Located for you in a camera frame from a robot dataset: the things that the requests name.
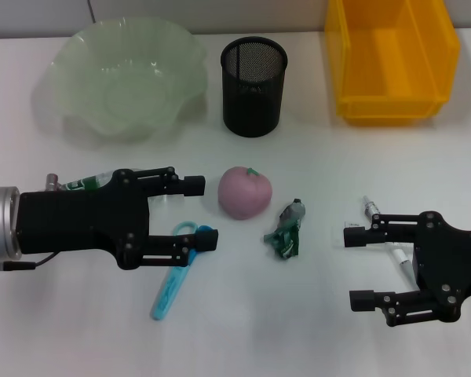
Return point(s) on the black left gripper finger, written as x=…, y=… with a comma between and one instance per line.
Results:
x=192, y=185
x=206, y=240

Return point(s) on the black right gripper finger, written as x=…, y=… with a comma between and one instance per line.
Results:
x=357, y=237
x=361, y=300

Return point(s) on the silver white pen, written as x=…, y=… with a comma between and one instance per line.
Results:
x=371, y=208

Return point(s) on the blue capped scissors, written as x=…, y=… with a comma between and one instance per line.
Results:
x=169, y=290

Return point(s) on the clear water bottle green label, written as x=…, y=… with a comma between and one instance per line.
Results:
x=86, y=182

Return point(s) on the yellow plastic bin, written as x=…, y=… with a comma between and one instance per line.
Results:
x=392, y=59

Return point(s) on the black mesh pen cup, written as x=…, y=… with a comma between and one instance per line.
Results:
x=251, y=98

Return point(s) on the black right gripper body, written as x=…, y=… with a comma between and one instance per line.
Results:
x=455, y=267

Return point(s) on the green glass fruit bowl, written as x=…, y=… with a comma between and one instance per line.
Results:
x=121, y=90

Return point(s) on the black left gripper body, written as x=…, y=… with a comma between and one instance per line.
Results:
x=82, y=220

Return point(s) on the green plastic wrapper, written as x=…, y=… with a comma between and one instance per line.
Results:
x=286, y=235

